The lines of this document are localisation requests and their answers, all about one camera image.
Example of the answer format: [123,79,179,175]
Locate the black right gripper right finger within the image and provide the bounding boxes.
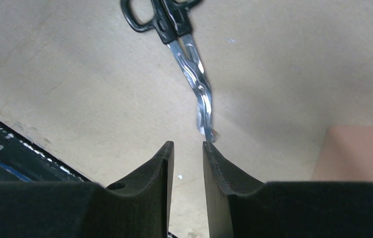
[203,142,373,238]

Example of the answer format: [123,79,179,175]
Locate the black handled scissors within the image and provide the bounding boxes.
[120,0,216,143]

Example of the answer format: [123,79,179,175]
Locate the peach plastic desk organizer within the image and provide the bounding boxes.
[311,125,373,182]

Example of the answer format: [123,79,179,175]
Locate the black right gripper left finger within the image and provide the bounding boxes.
[0,141,174,238]

